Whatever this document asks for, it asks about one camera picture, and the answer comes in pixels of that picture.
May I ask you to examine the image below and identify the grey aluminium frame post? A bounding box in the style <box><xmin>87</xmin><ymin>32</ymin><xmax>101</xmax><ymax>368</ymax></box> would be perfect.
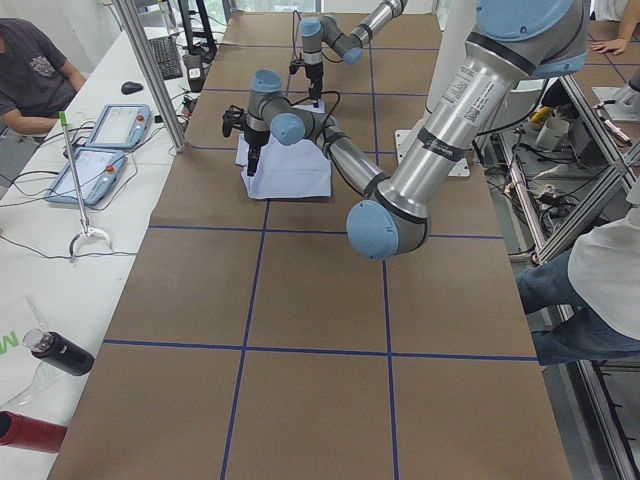
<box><xmin>113</xmin><ymin>0</ymin><xmax>187</xmax><ymax>153</ymax></box>

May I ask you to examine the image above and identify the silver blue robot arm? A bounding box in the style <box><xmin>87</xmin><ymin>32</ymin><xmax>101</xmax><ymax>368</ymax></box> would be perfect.
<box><xmin>289</xmin><ymin>0</ymin><xmax>407</xmax><ymax>106</ymax></box>
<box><xmin>223</xmin><ymin>1</ymin><xmax>590</xmax><ymax>260</ymax></box>

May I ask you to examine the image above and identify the blue teach pendant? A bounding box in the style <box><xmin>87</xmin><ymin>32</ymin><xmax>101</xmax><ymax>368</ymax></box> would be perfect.
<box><xmin>85</xmin><ymin>104</ymin><xmax>153</xmax><ymax>150</ymax></box>
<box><xmin>44</xmin><ymin>147</ymin><xmax>126</xmax><ymax>207</ymax></box>

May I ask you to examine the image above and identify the green handled grabber tool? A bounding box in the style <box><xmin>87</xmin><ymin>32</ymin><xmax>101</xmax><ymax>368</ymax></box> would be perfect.
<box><xmin>58</xmin><ymin>111</ymin><xmax>112</xmax><ymax>263</ymax></box>

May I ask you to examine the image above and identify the red bottle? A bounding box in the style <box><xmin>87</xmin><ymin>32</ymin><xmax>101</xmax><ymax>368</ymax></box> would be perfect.
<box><xmin>1</xmin><ymin>411</ymin><xmax>67</xmax><ymax>453</ymax></box>

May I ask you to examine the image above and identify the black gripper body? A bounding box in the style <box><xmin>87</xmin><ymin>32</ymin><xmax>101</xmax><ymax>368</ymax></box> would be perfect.
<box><xmin>305</xmin><ymin>63</ymin><xmax>323</xmax><ymax>100</ymax></box>
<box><xmin>244</xmin><ymin>127</ymin><xmax>270</xmax><ymax>160</ymax></box>

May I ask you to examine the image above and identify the black computer mouse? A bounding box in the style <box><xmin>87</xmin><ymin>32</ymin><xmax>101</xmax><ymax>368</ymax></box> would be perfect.
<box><xmin>120</xmin><ymin>81</ymin><xmax>144</xmax><ymax>95</ymax></box>

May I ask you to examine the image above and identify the black keyboard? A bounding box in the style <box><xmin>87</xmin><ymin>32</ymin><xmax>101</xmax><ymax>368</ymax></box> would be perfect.
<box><xmin>148</xmin><ymin>36</ymin><xmax>183</xmax><ymax>80</ymax></box>

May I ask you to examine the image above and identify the clear plastic bag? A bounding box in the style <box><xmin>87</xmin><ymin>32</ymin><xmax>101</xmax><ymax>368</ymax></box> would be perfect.
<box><xmin>1</xmin><ymin>296</ymin><xmax>64</xmax><ymax>409</ymax></box>

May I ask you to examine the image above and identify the blue teach pendant far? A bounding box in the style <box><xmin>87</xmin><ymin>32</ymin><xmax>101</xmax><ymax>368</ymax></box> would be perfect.
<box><xmin>85</xmin><ymin>104</ymin><xmax>153</xmax><ymax>150</ymax></box>

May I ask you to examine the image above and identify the blue teach pendant near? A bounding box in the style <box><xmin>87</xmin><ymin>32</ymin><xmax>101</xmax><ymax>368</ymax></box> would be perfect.
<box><xmin>44</xmin><ymin>147</ymin><xmax>126</xmax><ymax>207</ymax></box>

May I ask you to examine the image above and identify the person in white shirt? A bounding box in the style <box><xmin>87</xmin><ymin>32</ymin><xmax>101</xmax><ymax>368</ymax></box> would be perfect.
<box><xmin>516</xmin><ymin>184</ymin><xmax>639</xmax><ymax>367</ymax></box>

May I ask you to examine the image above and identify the black bottle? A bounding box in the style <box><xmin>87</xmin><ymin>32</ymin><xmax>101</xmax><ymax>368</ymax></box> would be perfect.
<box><xmin>23</xmin><ymin>328</ymin><xmax>94</xmax><ymax>376</ymax></box>

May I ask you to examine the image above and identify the light blue striped shirt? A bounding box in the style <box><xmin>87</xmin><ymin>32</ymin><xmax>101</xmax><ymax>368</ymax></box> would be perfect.
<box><xmin>235</xmin><ymin>102</ymin><xmax>333</xmax><ymax>201</ymax></box>

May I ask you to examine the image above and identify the seated person grey shirt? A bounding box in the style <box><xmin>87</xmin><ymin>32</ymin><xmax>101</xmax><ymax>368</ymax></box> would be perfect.
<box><xmin>1</xmin><ymin>18</ymin><xmax>86</xmax><ymax>137</ymax></box>

